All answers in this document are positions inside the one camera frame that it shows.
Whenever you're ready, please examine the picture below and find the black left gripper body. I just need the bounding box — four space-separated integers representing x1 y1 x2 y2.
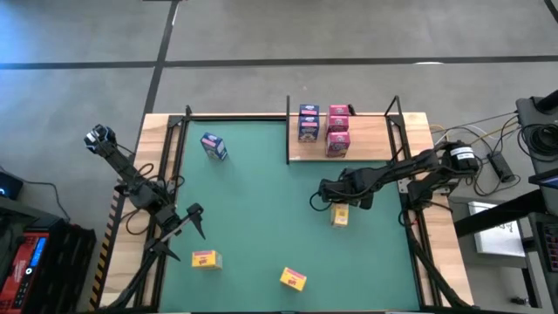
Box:
154 203 194 245

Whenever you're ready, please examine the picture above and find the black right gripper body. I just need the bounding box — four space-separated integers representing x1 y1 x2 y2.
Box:
317 168 378 212

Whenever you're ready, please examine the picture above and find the yellow Corn Pops cereal box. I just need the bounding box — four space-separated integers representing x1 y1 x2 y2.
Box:
330 202 350 229
279 266 308 292
191 249 223 270

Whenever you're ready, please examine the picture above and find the green table mat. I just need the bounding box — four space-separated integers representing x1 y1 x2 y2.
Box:
159 119 422 313

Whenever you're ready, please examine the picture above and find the black plastic crate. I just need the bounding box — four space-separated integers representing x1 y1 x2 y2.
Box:
41 220 98 314

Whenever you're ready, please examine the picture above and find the red black electronic device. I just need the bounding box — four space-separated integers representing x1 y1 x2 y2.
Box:
0 230 49 314

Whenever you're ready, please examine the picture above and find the black power brick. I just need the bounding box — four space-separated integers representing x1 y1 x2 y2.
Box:
487 151 517 183

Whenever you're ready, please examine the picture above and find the black box with blue light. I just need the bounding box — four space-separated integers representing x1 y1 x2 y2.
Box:
0 170 24 201

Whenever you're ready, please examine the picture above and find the black metal bar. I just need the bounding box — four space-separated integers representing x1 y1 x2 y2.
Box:
453 188 558 239

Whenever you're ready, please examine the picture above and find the white board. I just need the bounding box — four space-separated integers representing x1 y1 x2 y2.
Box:
468 201 527 258

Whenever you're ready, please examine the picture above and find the grey stand with black pole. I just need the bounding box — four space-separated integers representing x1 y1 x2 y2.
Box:
515 89 558 132

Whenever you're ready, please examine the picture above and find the black tablet with blue screen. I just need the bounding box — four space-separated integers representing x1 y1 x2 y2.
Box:
527 167 558 192

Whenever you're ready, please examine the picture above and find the black control console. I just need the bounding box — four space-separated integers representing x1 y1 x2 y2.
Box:
528 211 558 287

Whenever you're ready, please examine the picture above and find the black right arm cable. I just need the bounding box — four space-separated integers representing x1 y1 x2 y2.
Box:
309 190 335 214

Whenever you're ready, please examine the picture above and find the wooden shelf with black frame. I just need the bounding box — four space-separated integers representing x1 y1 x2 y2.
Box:
285 94 411 166

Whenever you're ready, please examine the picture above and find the black aluminium table frame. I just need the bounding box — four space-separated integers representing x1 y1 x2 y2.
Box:
102 104 476 314

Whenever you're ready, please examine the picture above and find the coiled black cable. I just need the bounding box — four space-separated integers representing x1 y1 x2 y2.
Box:
517 123 558 163

